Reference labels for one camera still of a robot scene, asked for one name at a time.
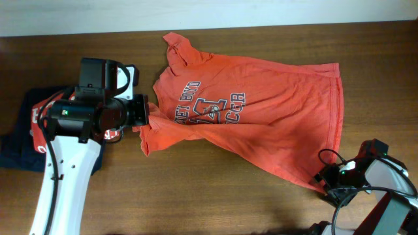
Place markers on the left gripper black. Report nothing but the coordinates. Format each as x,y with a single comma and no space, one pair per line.
142,116

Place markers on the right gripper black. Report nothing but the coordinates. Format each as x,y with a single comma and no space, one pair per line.
326,174

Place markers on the orange soccer t-shirt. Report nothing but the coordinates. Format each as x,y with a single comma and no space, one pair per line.
276,116

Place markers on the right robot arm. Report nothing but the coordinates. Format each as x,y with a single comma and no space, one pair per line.
372,171

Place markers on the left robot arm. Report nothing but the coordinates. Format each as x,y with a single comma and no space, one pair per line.
74,123

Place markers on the folded red soccer shirt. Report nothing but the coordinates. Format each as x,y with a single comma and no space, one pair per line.
39,142

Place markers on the dark navy folded garment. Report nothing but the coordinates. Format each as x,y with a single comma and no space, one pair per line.
17,149

